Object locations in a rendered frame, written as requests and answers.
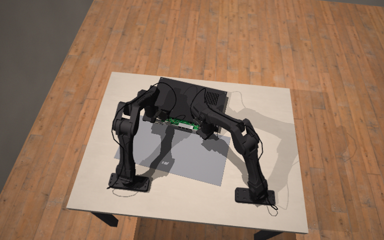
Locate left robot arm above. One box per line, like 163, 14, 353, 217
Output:
108, 85, 160, 191

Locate grey flat mat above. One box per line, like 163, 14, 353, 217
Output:
133, 115, 231, 186

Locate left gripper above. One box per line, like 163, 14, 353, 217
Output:
142, 106, 167, 123

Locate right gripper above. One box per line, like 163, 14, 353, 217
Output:
194, 118, 217, 140

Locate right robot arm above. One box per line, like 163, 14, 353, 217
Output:
191, 103, 276, 205

